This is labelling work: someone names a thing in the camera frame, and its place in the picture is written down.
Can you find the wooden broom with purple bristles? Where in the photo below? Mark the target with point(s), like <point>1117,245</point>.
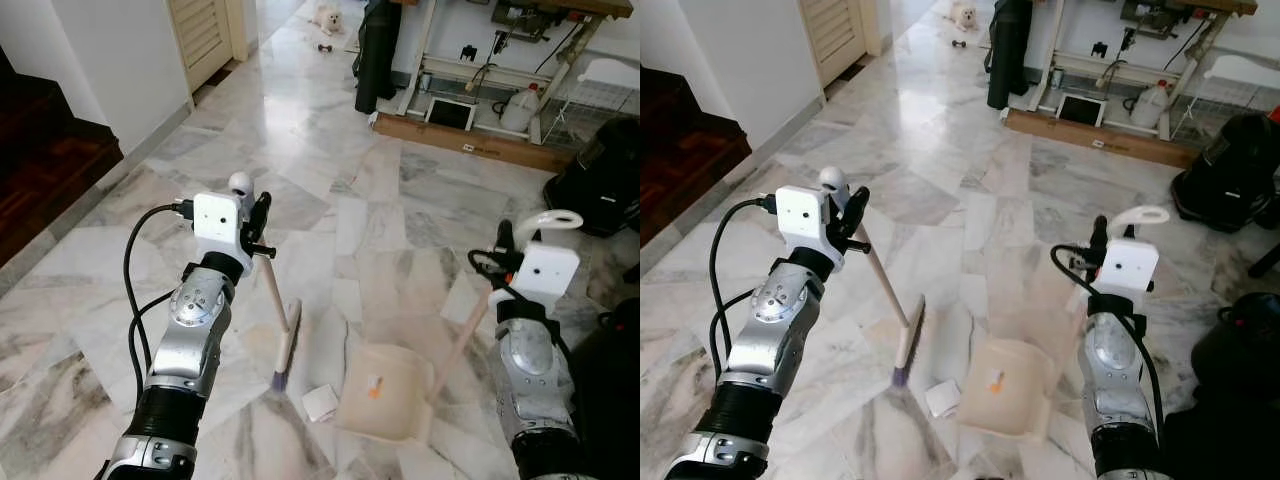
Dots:
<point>285,335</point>
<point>908,335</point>

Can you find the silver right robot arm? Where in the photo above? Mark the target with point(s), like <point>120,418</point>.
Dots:
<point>1115,370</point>
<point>535,370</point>

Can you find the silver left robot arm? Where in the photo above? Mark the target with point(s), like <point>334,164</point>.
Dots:
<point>190,340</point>
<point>765,335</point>

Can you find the long brown wooden board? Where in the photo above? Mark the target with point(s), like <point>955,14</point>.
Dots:
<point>470,142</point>
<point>1100,138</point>

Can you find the black vacuum cleaner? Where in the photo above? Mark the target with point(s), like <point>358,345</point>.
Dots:
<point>1235,175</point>
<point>600,180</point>

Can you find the white framed dark tablet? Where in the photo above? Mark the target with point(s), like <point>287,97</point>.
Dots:
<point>450,114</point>
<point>1080,110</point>

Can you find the white plastic jug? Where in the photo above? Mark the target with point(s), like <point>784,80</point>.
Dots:
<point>520,112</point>
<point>1150,107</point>

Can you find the small orange and white scrap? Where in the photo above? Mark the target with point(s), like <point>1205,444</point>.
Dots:
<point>374,386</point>
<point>995,379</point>

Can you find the beige louvred door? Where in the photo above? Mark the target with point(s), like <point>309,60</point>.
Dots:
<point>838,35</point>
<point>205,40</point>

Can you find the white paper scrap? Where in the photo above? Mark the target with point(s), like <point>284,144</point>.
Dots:
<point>943,399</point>
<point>321,402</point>

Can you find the dark wooden stairs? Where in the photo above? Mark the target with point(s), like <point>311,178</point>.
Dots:
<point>50,170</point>
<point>690,150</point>

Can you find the black round bin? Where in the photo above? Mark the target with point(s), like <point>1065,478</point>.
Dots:
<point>1235,390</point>
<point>610,400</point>

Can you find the tall black bag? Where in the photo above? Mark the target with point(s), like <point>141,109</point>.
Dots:
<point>1008,55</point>
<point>378,55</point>

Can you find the white plush dog toy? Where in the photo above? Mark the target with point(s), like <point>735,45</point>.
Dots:
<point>328,18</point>
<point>964,15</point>

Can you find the dark machine on workbench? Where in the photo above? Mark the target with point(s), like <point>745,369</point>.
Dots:
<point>518,18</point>
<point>1152,15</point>

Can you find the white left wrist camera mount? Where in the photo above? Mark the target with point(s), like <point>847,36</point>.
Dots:
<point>217,225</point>
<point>800,218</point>

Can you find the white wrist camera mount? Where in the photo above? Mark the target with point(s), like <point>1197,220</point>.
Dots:
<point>217,225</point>
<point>548,272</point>
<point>1128,266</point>
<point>800,218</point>

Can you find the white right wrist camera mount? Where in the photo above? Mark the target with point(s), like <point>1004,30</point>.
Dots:
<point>548,272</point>
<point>1128,266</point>

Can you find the white frame workbench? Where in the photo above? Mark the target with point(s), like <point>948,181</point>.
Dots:
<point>470,75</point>
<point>1100,70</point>

